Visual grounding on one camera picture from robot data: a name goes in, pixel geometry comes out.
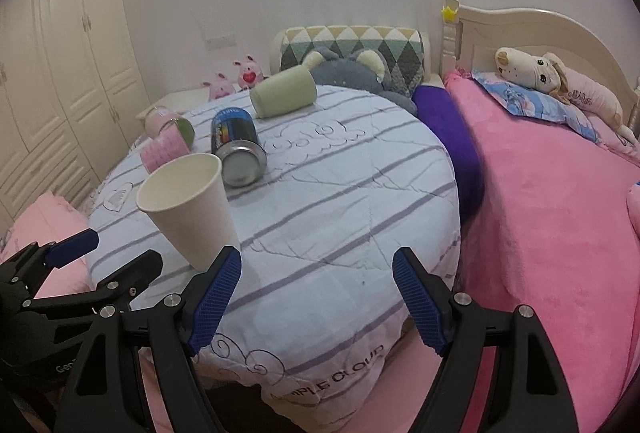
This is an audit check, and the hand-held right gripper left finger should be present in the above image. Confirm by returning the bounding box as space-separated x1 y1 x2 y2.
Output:
62 246 243 433

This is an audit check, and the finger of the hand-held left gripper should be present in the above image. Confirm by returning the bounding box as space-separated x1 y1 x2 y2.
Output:
0 228 100 285
24 249 165 315

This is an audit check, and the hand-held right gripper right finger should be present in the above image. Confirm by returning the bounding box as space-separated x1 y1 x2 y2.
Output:
391 246 577 433

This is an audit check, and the white paper cup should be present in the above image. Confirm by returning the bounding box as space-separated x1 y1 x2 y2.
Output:
136 153 242 270

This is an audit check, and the pink ribbed cup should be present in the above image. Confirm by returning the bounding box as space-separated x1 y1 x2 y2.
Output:
139 133 190 174

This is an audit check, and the pink and green cup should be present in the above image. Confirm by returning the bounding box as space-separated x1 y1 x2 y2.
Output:
144 106 196 148

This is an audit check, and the pale green cup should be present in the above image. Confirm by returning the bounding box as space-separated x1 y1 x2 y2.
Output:
249 65 319 119

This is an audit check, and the pink pillow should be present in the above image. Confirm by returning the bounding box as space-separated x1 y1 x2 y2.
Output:
0 191 97 300

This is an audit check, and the striped white quilt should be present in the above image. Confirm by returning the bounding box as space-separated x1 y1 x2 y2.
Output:
82 83 463 432

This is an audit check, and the pink fleece blanket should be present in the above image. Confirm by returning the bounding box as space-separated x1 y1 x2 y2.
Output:
400 69 640 433

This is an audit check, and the blue metal can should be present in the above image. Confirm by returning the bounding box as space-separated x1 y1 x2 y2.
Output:
210 107 269 188

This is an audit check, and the purple bolster pillow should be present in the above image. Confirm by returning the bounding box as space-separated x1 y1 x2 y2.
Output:
412 84 487 225

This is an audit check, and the cream wardrobe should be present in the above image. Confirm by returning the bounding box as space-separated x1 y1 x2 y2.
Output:
0 0 151 225

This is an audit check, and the pink pig plush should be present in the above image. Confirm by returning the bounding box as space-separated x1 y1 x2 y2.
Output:
201 72 236 102
232 54 269 92

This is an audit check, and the blue printed pillow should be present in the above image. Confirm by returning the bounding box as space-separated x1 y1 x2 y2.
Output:
471 68 609 144

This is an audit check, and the grey plush toy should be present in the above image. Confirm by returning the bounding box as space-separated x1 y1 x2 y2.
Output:
299 46 419 116

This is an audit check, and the triangle patterned cushion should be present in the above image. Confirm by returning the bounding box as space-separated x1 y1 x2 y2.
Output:
278 25 426 96

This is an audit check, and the cream dog plush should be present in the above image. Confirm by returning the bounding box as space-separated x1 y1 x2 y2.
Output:
494 46 639 150

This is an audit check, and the cream wooden headboard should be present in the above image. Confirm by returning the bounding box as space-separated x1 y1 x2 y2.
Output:
440 0 640 137

